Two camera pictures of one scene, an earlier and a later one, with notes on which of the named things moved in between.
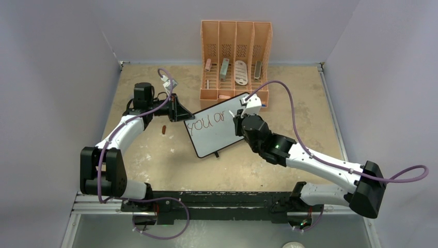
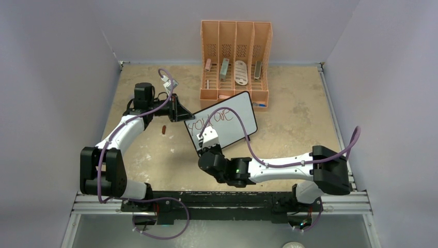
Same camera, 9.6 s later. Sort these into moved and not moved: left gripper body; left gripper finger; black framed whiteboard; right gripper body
Moved: right gripper body
Not moved: left gripper body; left gripper finger; black framed whiteboard
